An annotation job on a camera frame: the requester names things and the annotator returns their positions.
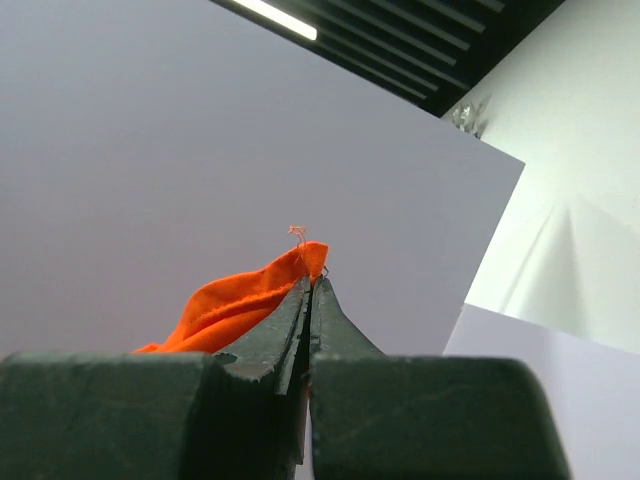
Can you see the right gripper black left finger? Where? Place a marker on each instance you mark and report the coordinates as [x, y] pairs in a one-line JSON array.
[[238, 413]]

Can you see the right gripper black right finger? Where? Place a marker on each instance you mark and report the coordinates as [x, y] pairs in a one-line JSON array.
[[379, 416]]

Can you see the orange t shirt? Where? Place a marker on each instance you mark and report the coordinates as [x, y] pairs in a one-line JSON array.
[[222, 311]]

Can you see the black ceiling slat grille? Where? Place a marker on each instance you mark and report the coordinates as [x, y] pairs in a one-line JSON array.
[[428, 53]]

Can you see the ceiling light strip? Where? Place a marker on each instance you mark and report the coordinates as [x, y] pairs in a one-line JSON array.
[[280, 17]]

